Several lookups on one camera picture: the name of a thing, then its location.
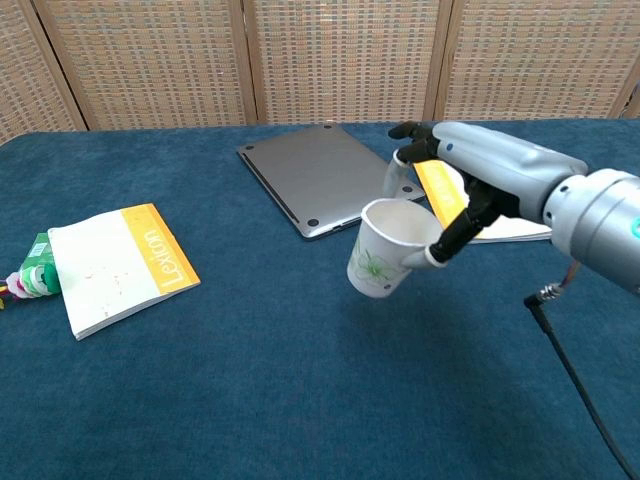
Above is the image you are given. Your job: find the orange white Lexicon notebook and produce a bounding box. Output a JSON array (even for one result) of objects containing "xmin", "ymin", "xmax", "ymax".
[
  {"xmin": 47, "ymin": 202, "xmax": 202, "ymax": 342},
  {"xmin": 413, "ymin": 158, "xmax": 554, "ymax": 245}
]

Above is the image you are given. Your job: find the woven wooden folding screen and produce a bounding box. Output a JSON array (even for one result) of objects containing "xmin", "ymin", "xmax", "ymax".
[{"xmin": 0, "ymin": 0, "xmax": 640, "ymax": 146}]

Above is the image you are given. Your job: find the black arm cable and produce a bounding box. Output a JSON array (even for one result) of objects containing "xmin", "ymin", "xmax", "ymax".
[{"xmin": 523, "ymin": 282, "xmax": 640, "ymax": 480}]

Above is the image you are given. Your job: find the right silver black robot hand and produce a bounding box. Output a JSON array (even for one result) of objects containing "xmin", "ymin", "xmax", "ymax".
[{"xmin": 383, "ymin": 120, "xmax": 590, "ymax": 271}]

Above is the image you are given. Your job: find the green packet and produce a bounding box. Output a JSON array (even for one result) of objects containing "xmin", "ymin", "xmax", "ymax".
[{"xmin": 22, "ymin": 230, "xmax": 56, "ymax": 271}]

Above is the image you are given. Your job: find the white paper cup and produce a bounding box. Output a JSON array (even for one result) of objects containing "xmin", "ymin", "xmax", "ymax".
[{"xmin": 346, "ymin": 198, "xmax": 444, "ymax": 300}]

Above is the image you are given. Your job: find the grey closed laptop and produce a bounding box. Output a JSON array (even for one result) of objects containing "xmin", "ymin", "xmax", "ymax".
[{"xmin": 236, "ymin": 124, "xmax": 427, "ymax": 242}]

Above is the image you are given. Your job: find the blue carpet table mat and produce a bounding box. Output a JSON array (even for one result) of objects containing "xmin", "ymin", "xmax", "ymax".
[{"xmin": 0, "ymin": 118, "xmax": 640, "ymax": 480}]

